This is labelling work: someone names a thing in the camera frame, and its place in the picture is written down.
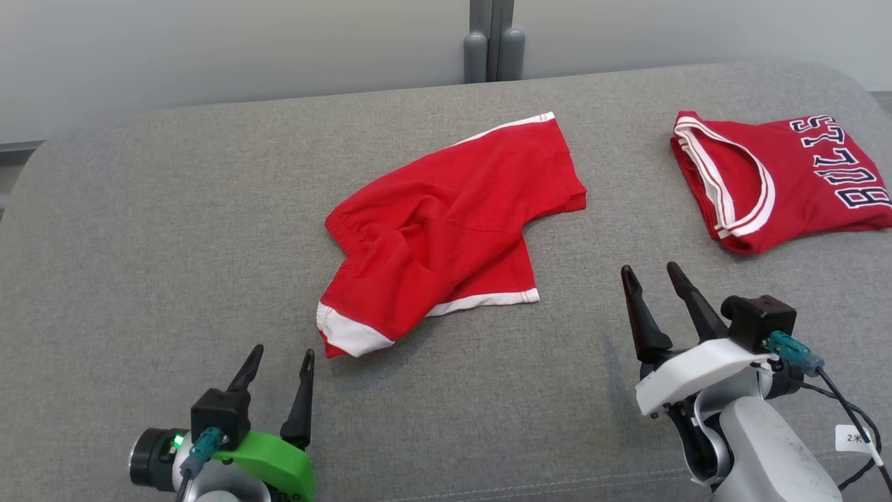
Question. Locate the black round left gripper motor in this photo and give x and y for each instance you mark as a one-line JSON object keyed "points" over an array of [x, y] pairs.
{"points": [[150, 459]]}

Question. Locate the teal camera connector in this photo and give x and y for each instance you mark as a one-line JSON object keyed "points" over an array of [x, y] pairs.
{"points": [[794, 352], [202, 450]]}

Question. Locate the teal left camera connector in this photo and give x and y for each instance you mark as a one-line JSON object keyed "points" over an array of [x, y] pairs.
{"points": [[202, 450]]}

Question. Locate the teal right camera connector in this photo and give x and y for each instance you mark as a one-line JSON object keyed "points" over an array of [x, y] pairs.
{"points": [[794, 352]]}

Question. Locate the red shorts with white hems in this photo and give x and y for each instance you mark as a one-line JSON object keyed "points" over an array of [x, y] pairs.
{"points": [[453, 223]]}

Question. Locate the red jersey with white trim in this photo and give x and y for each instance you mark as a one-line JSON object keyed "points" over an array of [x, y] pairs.
{"points": [[787, 188]]}

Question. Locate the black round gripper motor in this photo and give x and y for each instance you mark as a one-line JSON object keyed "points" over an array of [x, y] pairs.
{"points": [[150, 459], [786, 380]]}

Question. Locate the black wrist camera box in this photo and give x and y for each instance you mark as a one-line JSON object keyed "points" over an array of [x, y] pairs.
{"points": [[759, 322], [219, 418]]}

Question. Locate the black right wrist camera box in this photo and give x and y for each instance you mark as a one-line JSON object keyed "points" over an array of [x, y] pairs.
{"points": [[759, 322]]}

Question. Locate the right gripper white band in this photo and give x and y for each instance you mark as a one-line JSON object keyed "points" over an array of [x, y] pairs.
{"points": [[697, 373]]}

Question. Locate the grey double post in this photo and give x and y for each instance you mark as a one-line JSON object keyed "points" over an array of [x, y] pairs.
{"points": [[495, 42]]}

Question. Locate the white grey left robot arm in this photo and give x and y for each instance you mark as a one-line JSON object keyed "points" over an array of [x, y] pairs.
{"points": [[230, 484]]}

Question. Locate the black round right gripper motor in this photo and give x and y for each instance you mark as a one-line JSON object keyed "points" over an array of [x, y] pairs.
{"points": [[786, 380]]}

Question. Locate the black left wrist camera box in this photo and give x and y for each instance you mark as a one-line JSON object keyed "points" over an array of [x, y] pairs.
{"points": [[219, 418]]}

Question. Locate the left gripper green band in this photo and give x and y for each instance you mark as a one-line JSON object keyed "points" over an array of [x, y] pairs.
{"points": [[289, 467]]}

